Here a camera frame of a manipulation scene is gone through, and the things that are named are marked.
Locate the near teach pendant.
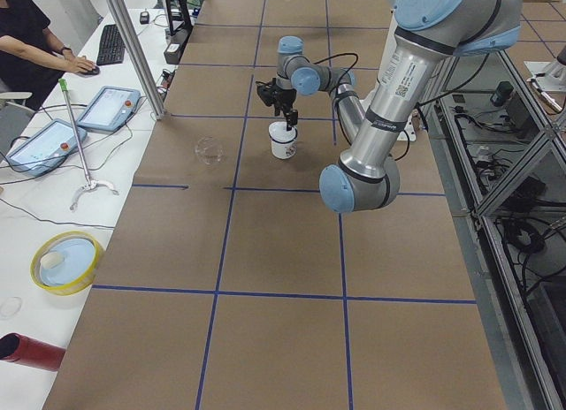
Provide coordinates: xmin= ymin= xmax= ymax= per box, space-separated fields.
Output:
xmin=6 ymin=118 xmax=78 ymax=177

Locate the person forearm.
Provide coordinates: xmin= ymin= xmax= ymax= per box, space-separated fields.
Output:
xmin=0 ymin=35 xmax=73 ymax=72

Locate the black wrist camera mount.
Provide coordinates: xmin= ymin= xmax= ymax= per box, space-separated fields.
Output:
xmin=256 ymin=80 xmax=276 ymax=107

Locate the clear petri dish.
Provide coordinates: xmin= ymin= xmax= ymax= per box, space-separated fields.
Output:
xmin=0 ymin=296 xmax=23 ymax=321

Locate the clear plastic dome lid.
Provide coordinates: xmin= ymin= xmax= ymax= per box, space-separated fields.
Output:
xmin=194 ymin=136 xmax=224 ymax=165

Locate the person black shirt torso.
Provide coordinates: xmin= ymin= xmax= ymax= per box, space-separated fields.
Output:
xmin=1 ymin=0 xmax=64 ymax=110

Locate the black keyboard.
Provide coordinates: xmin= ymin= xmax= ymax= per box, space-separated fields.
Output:
xmin=96 ymin=24 xmax=126 ymax=66

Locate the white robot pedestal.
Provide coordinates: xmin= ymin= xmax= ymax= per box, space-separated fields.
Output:
xmin=397 ymin=110 xmax=419 ymax=142

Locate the reacher grabber stick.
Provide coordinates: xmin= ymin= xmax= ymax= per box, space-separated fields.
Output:
xmin=58 ymin=79 xmax=119 ymax=211

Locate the aluminium side rail frame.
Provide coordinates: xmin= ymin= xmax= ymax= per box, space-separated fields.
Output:
xmin=431 ymin=52 xmax=565 ymax=409

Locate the black computer mouse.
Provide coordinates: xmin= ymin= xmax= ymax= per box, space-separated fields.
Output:
xmin=79 ymin=66 xmax=100 ymax=76

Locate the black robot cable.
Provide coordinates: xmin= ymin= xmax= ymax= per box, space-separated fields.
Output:
xmin=309 ymin=52 xmax=412 ymax=163

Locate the teach pendant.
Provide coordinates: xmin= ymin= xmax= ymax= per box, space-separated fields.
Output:
xmin=76 ymin=86 xmax=141 ymax=133
xmin=6 ymin=118 xmax=78 ymax=177

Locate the far teach pendant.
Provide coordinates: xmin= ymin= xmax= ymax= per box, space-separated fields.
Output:
xmin=76 ymin=86 xmax=141 ymax=133

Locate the aluminium frame post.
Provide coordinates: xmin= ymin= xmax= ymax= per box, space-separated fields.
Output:
xmin=105 ymin=0 xmax=165 ymax=120

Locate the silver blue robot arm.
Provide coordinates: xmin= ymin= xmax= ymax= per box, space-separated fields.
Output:
xmin=257 ymin=0 xmax=523 ymax=213

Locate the person right hand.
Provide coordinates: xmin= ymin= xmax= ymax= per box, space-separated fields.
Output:
xmin=65 ymin=57 xmax=96 ymax=73

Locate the white enamel cup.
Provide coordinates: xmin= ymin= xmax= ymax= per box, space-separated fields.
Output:
xmin=268 ymin=121 xmax=298 ymax=160

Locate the red cylinder tube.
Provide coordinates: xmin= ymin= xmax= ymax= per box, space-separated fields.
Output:
xmin=1 ymin=333 xmax=65 ymax=371

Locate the black power adapter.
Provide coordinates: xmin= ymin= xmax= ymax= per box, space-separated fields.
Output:
xmin=490 ymin=80 xmax=514 ymax=108

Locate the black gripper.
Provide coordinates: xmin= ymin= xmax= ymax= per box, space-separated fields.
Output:
xmin=272 ymin=80 xmax=298 ymax=131

